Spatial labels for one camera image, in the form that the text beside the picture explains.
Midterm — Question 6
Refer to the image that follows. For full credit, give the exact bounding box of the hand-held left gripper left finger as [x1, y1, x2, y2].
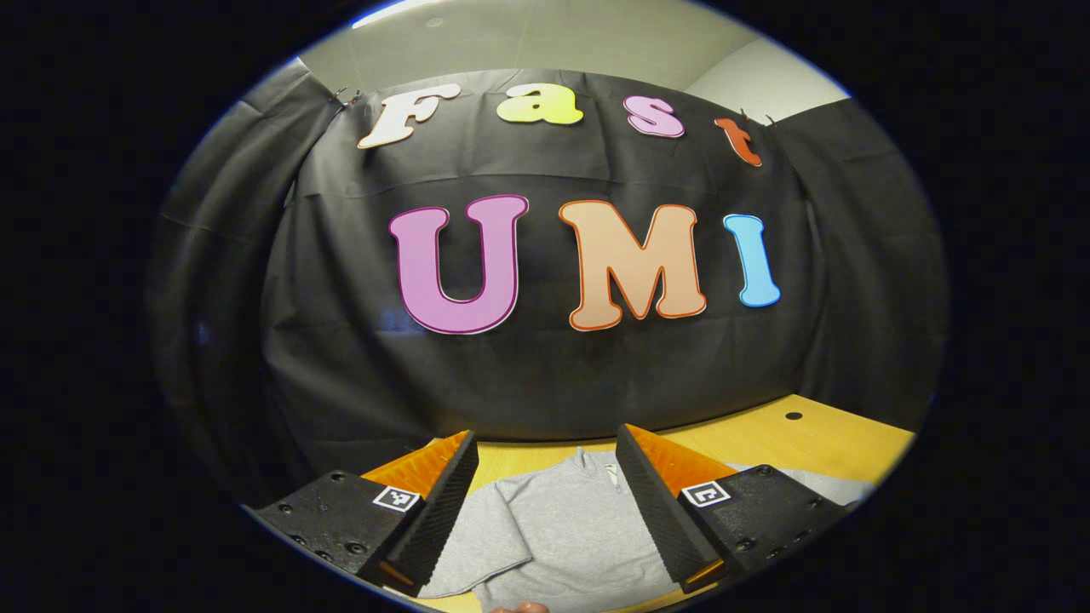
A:
[251, 428, 479, 598]

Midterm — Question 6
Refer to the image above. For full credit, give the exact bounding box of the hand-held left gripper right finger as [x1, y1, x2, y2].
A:
[614, 423, 852, 595]

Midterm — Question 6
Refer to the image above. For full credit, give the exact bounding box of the grey sweatshirt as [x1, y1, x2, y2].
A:
[417, 447, 878, 613]

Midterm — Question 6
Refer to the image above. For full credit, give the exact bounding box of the black backdrop cloth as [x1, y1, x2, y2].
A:
[145, 60, 950, 512]

